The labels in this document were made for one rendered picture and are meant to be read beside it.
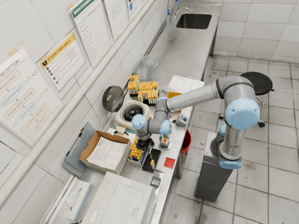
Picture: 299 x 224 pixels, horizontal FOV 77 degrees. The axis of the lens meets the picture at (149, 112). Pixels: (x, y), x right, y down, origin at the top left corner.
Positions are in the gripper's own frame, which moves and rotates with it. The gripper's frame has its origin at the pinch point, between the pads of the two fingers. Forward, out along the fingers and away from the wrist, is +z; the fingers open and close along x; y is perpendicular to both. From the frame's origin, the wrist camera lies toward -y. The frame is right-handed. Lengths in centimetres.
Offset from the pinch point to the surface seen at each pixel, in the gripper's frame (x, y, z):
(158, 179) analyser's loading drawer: 9.4, 13.5, 13.3
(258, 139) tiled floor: 92, -96, 105
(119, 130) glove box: -30.2, -12.2, 8.6
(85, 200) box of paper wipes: -30, 40, 13
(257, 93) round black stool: 73, -107, 41
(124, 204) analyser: 2.6, 37.1, -12.1
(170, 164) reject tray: 13.2, -0.2, 17.7
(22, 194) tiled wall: -51, 50, -14
